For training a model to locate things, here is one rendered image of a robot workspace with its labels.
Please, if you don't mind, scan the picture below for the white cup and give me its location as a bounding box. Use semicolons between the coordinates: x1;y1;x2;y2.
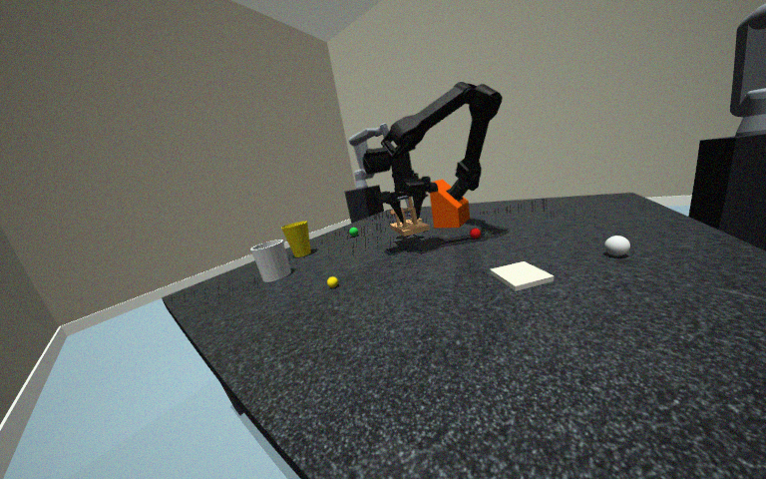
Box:
250;239;291;282

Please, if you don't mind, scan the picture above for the wooden catapult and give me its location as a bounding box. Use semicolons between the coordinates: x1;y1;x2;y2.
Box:
389;196;430;237

